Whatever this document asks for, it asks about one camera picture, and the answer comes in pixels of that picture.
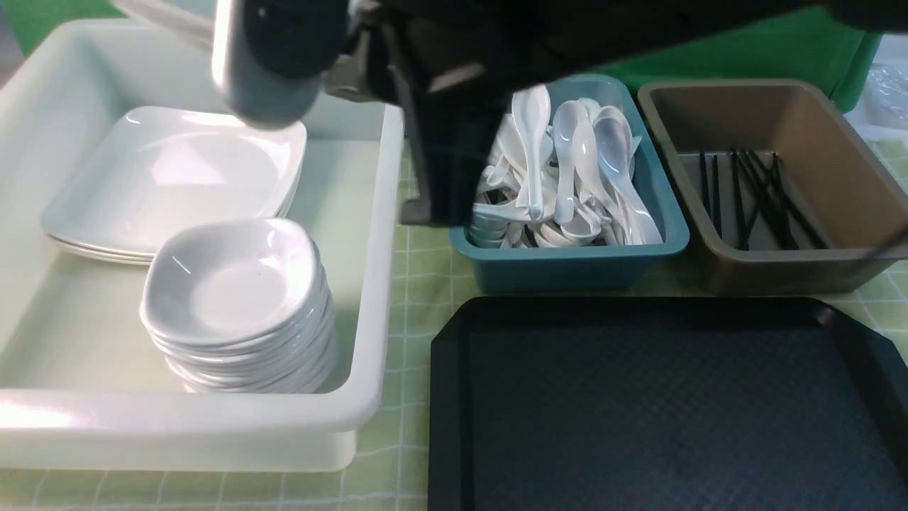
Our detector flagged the white ceramic soup spoon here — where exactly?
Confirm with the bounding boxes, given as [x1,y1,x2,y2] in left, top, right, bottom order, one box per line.
[510,84,551,222]

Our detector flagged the small white square bowl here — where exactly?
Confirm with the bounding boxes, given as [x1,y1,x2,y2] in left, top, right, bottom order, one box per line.
[139,218,330,347]

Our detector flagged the white spoon centre upright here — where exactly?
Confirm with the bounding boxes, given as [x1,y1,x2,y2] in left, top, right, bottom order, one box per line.
[551,100,587,224]

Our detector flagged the brown plastic bin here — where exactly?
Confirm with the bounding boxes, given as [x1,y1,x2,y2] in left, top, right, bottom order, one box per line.
[638,79,907,295]

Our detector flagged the green checkered tablecloth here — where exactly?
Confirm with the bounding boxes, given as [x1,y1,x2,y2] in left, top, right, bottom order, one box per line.
[0,138,908,511]

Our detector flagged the large white plastic tub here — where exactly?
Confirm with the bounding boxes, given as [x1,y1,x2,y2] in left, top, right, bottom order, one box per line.
[1,19,403,472]

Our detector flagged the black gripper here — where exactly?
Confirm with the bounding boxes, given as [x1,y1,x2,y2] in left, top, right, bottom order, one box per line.
[323,0,526,228]

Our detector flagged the teal plastic bin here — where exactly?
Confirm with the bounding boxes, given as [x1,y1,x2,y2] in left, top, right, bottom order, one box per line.
[450,74,690,294]

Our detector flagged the large white square plate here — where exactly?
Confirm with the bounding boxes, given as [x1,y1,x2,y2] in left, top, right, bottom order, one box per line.
[110,1,217,48]

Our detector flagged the black serving tray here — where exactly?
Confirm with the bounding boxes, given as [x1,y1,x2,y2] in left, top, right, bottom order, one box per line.
[427,297,907,510]

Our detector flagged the clear grey spoon right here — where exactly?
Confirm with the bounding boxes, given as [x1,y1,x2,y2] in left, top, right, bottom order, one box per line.
[592,106,663,245]

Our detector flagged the top white bowl of stack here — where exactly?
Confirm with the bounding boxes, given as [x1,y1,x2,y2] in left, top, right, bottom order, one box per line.
[150,295,335,357]

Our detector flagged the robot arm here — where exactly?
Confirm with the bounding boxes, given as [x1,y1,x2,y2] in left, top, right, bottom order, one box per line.
[213,1,906,126]

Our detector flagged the top white plate in tub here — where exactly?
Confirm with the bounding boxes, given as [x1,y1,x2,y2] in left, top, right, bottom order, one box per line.
[41,106,308,264]

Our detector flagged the black chopstick gold tip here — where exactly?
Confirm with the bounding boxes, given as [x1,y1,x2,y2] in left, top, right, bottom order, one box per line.
[770,151,799,250]

